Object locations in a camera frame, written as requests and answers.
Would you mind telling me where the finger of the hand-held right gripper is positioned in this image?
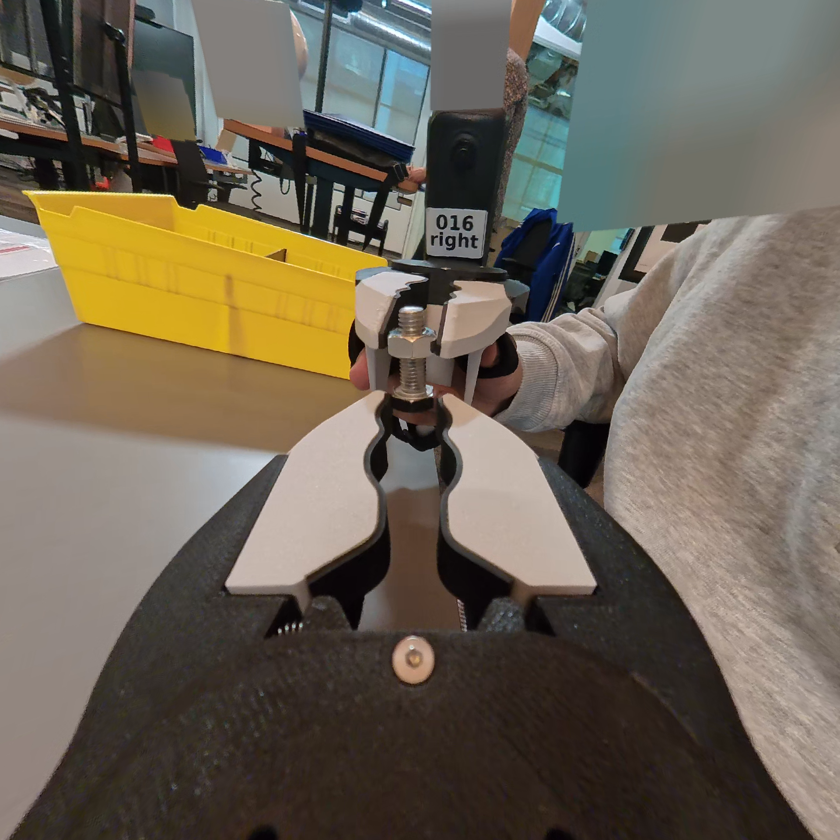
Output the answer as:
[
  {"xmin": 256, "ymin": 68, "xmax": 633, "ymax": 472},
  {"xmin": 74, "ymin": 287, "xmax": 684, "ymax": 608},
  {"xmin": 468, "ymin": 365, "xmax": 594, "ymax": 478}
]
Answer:
[
  {"xmin": 354, "ymin": 270, "xmax": 431, "ymax": 395},
  {"xmin": 427, "ymin": 279, "xmax": 514, "ymax": 400}
]

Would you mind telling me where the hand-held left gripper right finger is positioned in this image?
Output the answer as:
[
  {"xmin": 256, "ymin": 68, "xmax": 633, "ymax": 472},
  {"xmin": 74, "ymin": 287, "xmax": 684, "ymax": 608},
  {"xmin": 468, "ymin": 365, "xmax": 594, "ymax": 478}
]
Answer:
[{"xmin": 436, "ymin": 392, "xmax": 599, "ymax": 618}]

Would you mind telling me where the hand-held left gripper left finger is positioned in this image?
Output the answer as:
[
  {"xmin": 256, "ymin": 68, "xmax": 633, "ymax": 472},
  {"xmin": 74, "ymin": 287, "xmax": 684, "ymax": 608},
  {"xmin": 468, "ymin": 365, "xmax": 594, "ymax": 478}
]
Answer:
[{"xmin": 225, "ymin": 392, "xmax": 392, "ymax": 630}]

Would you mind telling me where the steel hex nut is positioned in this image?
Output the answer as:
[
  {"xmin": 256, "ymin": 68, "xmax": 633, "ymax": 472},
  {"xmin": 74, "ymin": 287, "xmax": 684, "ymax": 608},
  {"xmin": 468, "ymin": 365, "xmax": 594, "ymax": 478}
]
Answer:
[{"xmin": 386, "ymin": 327, "xmax": 439, "ymax": 359}]

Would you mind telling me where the steel hex bolt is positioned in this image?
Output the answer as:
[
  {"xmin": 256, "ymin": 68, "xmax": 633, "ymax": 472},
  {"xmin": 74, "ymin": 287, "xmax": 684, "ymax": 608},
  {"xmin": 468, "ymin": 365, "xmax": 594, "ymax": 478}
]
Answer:
[{"xmin": 390, "ymin": 305, "xmax": 438, "ymax": 413}]

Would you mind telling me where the person's right forearm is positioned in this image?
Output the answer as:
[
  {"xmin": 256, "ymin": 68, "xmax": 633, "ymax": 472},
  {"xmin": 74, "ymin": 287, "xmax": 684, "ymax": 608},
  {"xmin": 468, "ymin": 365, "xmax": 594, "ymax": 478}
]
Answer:
[{"xmin": 495, "ymin": 289, "xmax": 657, "ymax": 435}]

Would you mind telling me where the grey desk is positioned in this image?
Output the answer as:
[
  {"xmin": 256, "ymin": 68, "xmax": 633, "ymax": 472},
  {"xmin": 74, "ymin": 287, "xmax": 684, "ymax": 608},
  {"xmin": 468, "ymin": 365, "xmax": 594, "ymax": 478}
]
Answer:
[{"xmin": 0, "ymin": 213, "xmax": 595, "ymax": 840}]

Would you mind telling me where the person's right hand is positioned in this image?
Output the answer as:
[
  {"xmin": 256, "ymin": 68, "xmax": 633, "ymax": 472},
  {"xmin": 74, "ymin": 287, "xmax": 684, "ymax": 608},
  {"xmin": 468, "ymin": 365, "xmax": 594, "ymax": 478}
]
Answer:
[{"xmin": 349, "ymin": 353, "xmax": 526, "ymax": 422}]

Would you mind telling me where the blue jacket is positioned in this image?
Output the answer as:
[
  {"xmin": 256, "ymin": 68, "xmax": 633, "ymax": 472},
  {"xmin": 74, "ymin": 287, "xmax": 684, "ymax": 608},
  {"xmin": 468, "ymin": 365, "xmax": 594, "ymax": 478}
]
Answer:
[{"xmin": 495, "ymin": 208, "xmax": 578, "ymax": 324}]

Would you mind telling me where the stack of blue folders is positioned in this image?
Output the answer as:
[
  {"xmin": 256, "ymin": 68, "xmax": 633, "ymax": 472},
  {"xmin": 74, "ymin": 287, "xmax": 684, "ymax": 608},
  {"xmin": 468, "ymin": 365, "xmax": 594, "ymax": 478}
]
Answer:
[{"xmin": 302, "ymin": 109, "xmax": 418, "ymax": 162}]

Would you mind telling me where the yellow plastic bin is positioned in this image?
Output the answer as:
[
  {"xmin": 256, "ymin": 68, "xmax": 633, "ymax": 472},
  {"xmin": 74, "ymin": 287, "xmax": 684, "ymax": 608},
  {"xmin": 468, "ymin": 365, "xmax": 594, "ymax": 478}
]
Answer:
[{"xmin": 23, "ymin": 189, "xmax": 389, "ymax": 381}]

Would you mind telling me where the person's grey sweatshirt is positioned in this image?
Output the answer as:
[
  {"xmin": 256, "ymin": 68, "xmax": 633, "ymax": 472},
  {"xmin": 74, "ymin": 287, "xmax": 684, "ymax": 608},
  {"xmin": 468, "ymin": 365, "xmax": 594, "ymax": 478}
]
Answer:
[{"xmin": 602, "ymin": 209, "xmax": 840, "ymax": 840}]

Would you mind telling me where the black office chair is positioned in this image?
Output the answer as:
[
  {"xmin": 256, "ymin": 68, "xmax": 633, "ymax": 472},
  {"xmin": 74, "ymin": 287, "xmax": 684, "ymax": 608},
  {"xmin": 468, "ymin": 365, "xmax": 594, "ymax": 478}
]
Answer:
[{"xmin": 169, "ymin": 139, "xmax": 228, "ymax": 206}]

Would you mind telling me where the black monitor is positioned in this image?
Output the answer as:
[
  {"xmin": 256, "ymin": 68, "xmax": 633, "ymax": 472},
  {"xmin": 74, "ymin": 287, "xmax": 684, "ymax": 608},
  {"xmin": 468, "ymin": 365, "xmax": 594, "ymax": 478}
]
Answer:
[{"xmin": 131, "ymin": 18, "xmax": 198, "ymax": 142}]

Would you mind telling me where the long wood-edged table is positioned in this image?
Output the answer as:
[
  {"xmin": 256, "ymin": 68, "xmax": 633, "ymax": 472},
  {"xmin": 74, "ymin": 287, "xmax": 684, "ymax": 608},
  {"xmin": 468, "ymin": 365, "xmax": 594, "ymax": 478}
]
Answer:
[{"xmin": 0, "ymin": 115, "xmax": 179, "ymax": 191}]

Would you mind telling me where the clear plastic bag with paper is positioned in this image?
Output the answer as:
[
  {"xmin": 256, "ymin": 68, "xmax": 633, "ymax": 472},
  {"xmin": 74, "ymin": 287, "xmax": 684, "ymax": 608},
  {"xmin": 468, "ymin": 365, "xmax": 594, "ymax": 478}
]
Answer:
[{"xmin": 0, "ymin": 236, "xmax": 60, "ymax": 282}]

